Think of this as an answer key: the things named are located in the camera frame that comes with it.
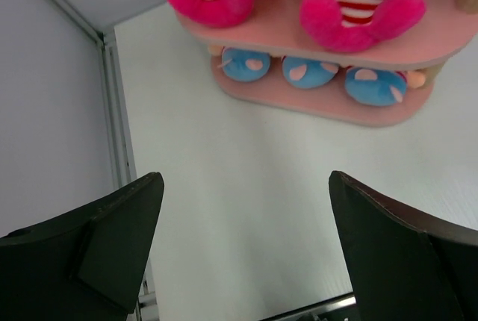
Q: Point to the pink three-tier wooden shelf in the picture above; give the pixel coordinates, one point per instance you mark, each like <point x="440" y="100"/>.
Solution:
<point x="370" y="62"/>

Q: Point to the white pink-eared plush toy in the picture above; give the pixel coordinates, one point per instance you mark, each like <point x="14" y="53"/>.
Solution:
<point x="349" y="26"/>

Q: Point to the blue plush under shelf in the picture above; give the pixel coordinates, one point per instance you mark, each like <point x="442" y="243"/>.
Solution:
<point x="241" y="64"/>

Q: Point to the peach-faced boy plush doll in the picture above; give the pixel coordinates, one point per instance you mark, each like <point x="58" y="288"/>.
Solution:
<point x="306" y="73"/>

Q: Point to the aluminium front rail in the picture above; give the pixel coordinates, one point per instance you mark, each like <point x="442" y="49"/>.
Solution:
<point x="339" y="308"/>

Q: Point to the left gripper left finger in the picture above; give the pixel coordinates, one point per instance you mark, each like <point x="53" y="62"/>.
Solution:
<point x="86" y="264"/>

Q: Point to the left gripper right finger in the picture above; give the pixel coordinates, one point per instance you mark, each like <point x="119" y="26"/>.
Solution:
<point x="403" y="263"/>

